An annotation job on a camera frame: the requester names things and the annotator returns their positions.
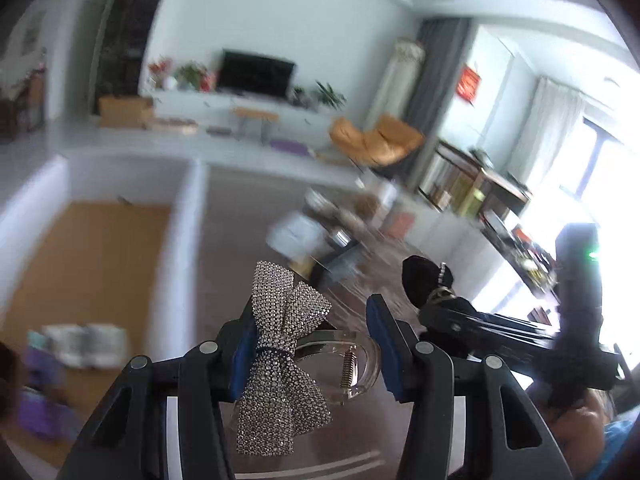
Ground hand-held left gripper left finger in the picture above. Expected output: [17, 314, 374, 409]
[55, 296, 261, 480]

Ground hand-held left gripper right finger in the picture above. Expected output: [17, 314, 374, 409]
[365, 294, 576, 480]

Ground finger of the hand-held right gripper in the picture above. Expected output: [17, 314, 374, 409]
[418, 300, 557, 349]
[420, 327, 552, 377]

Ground rhinestone bow hair clip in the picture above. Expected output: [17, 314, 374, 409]
[220, 261, 383, 456]

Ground black velvet pouch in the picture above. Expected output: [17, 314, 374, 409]
[402, 256, 476, 312]

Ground white cardboard box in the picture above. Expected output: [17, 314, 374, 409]
[0, 152, 208, 480]

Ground white plastic box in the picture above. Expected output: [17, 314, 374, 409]
[267, 210, 331, 261]

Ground purple butterfly toy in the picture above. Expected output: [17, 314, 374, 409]
[20, 345, 83, 441]

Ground person's right hand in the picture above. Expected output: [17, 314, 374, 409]
[550, 392, 617, 477]

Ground person's blue shirt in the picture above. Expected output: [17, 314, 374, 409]
[600, 417, 636, 480]

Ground wooden sideboard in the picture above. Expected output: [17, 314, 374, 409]
[417, 140, 533, 216]

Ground clear jar with black lid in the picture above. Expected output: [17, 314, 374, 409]
[350, 180, 401, 226]

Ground white curtain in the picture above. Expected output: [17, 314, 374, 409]
[520, 77, 586, 186]

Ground orange lounge chair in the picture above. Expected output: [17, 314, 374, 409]
[329, 114, 426, 168]

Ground purple floor mat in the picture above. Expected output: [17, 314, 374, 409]
[270, 140, 311, 156]

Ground wooden bench with metal legs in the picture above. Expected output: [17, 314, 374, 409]
[232, 107, 280, 143]

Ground white standing air conditioner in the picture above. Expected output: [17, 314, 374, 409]
[364, 40, 426, 131]

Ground grey curtain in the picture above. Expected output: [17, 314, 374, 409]
[402, 17, 471, 126]

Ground white television cabinet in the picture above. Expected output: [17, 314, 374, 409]
[150, 87, 351, 136]

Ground large green potted plant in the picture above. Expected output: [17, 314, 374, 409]
[315, 81, 347, 110]

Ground brown cardboard box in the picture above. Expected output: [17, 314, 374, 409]
[97, 95, 155, 128]

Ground black television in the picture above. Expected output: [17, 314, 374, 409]
[220, 49, 297, 98]

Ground bushy green potted plant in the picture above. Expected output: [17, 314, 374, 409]
[175, 61, 208, 92]

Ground red flowers in white vase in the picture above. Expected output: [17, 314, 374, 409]
[147, 57, 173, 88]

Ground dark display cabinet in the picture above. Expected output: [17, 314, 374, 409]
[87, 0, 176, 101]

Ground red wall sign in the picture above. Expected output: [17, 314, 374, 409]
[456, 62, 483, 106]

